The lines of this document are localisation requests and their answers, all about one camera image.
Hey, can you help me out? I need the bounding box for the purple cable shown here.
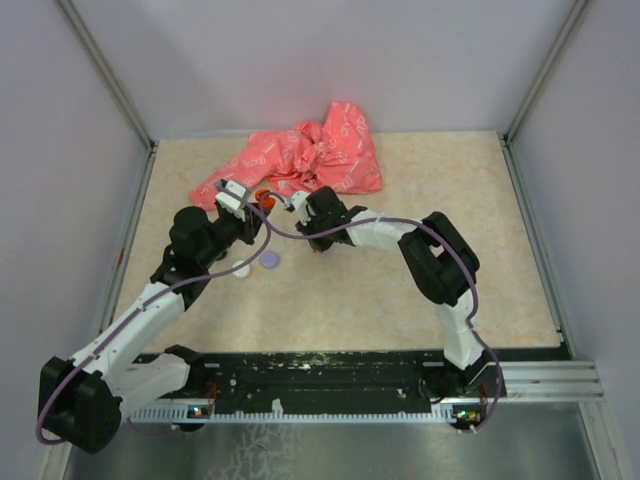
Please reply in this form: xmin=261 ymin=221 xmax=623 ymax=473
xmin=35 ymin=180 xmax=276 ymax=446
xmin=253 ymin=188 xmax=504 ymax=435

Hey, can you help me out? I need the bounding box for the aluminium frame post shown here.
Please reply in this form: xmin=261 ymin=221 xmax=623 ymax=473
xmin=502 ymin=0 xmax=591 ymax=144
xmin=54 ymin=0 xmax=157 ymax=151

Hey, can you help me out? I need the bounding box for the white slotted cable duct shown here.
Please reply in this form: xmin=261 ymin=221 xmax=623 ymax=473
xmin=130 ymin=401 xmax=456 ymax=424

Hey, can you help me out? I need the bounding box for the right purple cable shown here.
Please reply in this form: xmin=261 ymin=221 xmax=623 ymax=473
xmin=253 ymin=188 xmax=504 ymax=435

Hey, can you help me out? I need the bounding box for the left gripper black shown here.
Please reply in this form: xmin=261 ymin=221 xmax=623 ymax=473
xmin=198 ymin=202 xmax=271 ymax=267

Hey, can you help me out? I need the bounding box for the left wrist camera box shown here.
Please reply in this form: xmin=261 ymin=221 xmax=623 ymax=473
xmin=215 ymin=180 xmax=251 ymax=216

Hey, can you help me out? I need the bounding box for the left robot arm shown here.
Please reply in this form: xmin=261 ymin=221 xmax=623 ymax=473
xmin=35 ymin=203 xmax=266 ymax=453

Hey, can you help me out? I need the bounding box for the pink printed cloth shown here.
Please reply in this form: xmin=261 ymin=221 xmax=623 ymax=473
xmin=189 ymin=101 xmax=383 ymax=210

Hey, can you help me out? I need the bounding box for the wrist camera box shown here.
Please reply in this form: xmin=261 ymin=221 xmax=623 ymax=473
xmin=215 ymin=180 xmax=251 ymax=216
xmin=290 ymin=191 xmax=314 ymax=224

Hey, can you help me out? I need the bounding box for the right aluminium frame post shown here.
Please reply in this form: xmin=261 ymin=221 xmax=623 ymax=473
xmin=502 ymin=0 xmax=591 ymax=144

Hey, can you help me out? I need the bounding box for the orange earbud charging case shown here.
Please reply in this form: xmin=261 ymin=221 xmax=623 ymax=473
xmin=254 ymin=189 xmax=276 ymax=211

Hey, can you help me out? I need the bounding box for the white earbud charging case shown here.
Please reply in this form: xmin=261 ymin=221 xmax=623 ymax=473
xmin=232 ymin=261 xmax=251 ymax=279

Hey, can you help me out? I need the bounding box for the left aluminium frame post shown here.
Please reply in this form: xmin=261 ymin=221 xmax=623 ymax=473
xmin=54 ymin=0 xmax=157 ymax=151

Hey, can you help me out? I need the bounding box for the purple earbud charging case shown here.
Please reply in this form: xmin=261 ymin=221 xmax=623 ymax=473
xmin=259 ymin=250 xmax=281 ymax=269

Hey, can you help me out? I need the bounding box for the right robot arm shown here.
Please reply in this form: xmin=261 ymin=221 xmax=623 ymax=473
xmin=291 ymin=187 xmax=488 ymax=396

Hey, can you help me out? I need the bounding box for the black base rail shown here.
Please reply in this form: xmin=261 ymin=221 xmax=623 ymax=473
xmin=129 ymin=347 xmax=506 ymax=415

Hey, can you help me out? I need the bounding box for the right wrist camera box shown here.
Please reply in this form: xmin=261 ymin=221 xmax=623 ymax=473
xmin=290 ymin=191 xmax=314 ymax=224

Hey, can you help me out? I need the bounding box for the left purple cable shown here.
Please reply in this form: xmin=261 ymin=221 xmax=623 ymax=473
xmin=35 ymin=180 xmax=276 ymax=446

